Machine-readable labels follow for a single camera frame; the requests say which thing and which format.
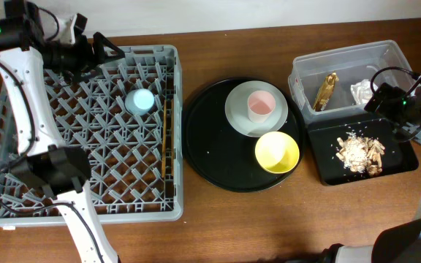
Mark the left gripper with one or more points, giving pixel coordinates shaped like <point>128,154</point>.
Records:
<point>90,53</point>

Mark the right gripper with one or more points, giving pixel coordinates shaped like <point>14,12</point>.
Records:
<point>378,101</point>

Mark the white tissue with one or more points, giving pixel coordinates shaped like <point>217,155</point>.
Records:
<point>361,92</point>

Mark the blue plastic cup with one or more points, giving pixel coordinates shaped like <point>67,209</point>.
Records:
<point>139,102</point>

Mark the gold coffee sachet wrapper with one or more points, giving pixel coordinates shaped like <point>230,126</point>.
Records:
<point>325,92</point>

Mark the wooden chopstick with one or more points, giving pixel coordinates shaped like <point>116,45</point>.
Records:
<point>164,139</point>
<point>172,149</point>

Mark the yellow bowl with scraps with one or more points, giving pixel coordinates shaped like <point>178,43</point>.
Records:
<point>277,152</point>

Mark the pink plastic cup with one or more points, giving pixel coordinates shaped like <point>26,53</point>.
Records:
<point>260,104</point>

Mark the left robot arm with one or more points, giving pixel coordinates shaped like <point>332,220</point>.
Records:
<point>45,162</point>

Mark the grey dishwasher rack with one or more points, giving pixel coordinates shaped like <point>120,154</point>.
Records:
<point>124,150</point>

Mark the clear plastic bin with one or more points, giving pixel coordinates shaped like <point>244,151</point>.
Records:
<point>352,65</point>

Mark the black rectangular bin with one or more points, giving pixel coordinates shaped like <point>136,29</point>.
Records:
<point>324,136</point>

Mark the pile of food scraps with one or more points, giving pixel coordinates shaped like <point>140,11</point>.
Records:
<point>361,154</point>

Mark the white round plate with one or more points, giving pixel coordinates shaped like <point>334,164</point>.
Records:
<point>237,112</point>

